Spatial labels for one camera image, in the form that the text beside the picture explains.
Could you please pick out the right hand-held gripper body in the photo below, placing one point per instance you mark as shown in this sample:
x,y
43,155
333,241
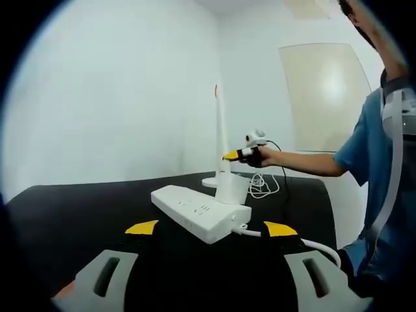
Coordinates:
x,y
255,138

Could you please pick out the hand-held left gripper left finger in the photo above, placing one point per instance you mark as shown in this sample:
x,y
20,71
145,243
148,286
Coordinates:
x,y
97,279

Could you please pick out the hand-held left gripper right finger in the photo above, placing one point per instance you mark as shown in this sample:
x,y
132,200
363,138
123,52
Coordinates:
x,y
325,279

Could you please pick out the white desk lamp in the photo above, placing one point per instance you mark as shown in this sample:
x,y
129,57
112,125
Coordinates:
x,y
222,136

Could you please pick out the white desk lamp plug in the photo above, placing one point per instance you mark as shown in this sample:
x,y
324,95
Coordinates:
x,y
232,191

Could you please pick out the white power strip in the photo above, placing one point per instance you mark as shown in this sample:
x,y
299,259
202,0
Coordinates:
x,y
195,211

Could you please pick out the person's right hand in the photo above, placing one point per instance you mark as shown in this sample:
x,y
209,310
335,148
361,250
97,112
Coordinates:
x,y
261,157

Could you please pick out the person's blue shirt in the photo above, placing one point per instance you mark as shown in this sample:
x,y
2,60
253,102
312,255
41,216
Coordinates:
x,y
367,195

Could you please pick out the person's head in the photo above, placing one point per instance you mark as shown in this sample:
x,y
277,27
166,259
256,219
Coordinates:
x,y
373,29

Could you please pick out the pale wall panel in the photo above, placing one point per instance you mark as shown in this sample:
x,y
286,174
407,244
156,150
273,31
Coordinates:
x,y
325,97

